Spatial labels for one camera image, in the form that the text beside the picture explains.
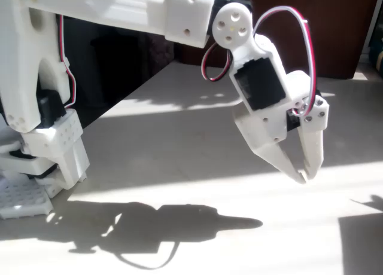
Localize red white black servo cable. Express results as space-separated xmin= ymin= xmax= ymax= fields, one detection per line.
xmin=253 ymin=5 xmax=317 ymax=118
xmin=200 ymin=41 xmax=235 ymax=83
xmin=57 ymin=14 xmax=78 ymax=110

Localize white perforated base plate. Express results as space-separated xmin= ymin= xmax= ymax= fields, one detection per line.
xmin=0 ymin=170 xmax=54 ymax=219

